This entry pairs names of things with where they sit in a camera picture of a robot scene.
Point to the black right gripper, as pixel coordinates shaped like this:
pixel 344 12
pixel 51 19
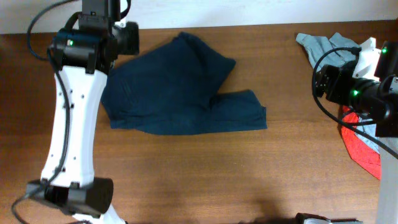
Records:
pixel 340 79

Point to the navy blue shorts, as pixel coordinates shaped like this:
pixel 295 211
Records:
pixel 173 90

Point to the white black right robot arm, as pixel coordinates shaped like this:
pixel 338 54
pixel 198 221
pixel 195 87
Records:
pixel 368 85

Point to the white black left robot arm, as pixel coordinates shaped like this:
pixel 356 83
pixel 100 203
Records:
pixel 81 55

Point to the grey t-shirt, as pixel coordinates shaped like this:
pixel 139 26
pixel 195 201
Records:
pixel 317 46

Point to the red mesh garment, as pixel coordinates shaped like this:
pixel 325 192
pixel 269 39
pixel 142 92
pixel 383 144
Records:
pixel 363 151

